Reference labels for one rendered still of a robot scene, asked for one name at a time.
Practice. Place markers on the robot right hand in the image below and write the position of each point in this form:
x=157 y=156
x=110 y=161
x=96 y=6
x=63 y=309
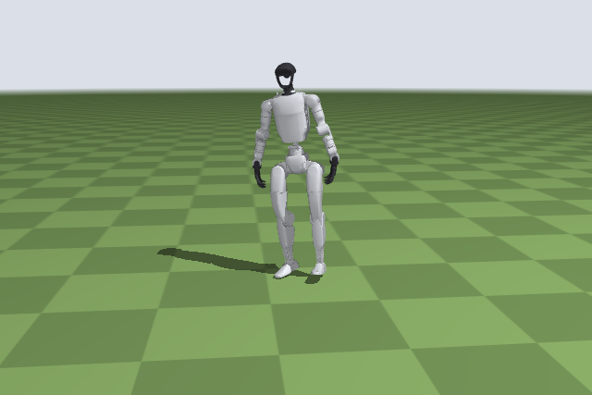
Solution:
x=257 y=174

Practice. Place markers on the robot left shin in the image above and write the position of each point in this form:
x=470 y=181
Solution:
x=319 y=238

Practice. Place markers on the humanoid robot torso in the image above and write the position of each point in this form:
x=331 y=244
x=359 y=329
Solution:
x=292 y=119

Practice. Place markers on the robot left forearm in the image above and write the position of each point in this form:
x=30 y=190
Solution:
x=330 y=145

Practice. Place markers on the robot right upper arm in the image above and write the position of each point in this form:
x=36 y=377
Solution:
x=265 y=120

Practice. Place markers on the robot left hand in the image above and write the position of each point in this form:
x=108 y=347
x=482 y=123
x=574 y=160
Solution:
x=333 y=170

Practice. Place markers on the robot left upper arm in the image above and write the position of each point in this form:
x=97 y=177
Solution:
x=313 y=101

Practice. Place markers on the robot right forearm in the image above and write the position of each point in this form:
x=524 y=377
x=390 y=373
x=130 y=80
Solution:
x=259 y=150

